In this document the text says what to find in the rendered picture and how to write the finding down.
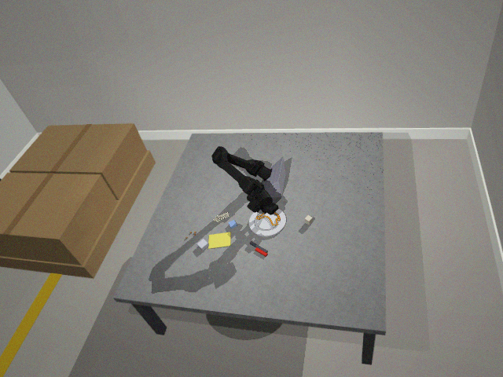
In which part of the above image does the yellow flat rectangular sheet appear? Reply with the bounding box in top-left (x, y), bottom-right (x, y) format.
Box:
top-left (208, 232), bottom-right (231, 249)

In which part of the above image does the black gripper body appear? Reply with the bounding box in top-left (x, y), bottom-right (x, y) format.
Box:
top-left (247, 195), bottom-right (278, 215)

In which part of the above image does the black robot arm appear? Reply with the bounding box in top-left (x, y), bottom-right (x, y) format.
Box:
top-left (211, 146), bottom-right (273, 213)

